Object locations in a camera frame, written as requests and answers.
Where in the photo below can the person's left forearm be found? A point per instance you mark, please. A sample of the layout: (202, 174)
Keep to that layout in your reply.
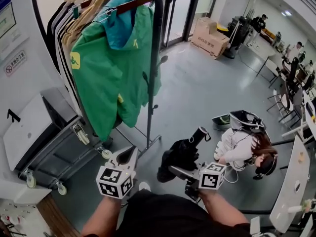
(98, 221)

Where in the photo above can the small white dish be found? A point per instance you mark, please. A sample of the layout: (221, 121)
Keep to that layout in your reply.
(297, 186)

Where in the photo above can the black office chair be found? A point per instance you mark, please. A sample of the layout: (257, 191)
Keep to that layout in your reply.
(293, 73)

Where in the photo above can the white curved table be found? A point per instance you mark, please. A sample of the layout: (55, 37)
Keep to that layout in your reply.
(293, 171)

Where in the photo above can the yellow object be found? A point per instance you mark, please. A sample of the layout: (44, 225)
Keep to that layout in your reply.
(222, 27)

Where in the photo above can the person's left white shoe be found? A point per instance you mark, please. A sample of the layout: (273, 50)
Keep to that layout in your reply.
(144, 186)

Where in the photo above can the large cardboard box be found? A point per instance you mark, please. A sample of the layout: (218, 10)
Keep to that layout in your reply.
(209, 41)

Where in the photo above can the green hooded jacket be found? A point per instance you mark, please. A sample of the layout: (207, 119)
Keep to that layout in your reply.
(103, 83)

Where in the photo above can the metal frame chair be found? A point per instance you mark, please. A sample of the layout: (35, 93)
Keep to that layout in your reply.
(284, 102)

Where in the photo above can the small wooden block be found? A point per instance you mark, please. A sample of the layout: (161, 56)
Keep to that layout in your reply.
(300, 157)

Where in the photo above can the dark grey wheeled cart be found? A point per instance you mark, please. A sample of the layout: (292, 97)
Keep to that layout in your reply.
(61, 154)

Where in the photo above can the small black bracket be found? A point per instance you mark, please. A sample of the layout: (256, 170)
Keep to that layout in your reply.
(13, 116)

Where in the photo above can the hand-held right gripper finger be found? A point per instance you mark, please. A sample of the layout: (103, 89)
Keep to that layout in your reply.
(180, 171)

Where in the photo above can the blue wall poster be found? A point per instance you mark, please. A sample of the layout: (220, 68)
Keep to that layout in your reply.
(6, 16)

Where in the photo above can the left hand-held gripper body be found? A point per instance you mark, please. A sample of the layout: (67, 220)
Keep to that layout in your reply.
(111, 179)

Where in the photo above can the glass door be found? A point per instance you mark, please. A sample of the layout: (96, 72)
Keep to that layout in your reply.
(177, 9)

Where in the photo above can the no smoking wall sign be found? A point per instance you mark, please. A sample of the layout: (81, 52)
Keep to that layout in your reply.
(15, 63)

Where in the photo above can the black floor fan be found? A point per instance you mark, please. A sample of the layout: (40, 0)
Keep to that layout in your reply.
(234, 46)

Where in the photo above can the row of hanging garments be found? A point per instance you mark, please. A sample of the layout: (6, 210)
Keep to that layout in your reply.
(53, 38)

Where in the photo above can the person's black shirt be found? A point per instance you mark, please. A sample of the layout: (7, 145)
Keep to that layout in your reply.
(168, 216)

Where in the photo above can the white cabinet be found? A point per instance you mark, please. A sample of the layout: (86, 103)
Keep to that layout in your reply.
(22, 194)

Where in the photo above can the black umbrella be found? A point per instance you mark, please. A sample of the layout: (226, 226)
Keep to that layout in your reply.
(184, 152)

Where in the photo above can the white vase with flowers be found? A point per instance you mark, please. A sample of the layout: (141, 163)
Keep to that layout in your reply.
(295, 209)

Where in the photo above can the black clothes rack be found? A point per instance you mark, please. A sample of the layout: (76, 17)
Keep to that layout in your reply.
(150, 122)

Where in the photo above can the person's right forearm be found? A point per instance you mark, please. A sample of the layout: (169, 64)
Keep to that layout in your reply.
(222, 211)

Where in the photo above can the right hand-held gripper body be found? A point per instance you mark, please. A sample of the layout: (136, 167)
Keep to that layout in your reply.
(211, 176)

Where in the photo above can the white flat box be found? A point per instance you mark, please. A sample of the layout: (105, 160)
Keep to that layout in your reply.
(27, 137)

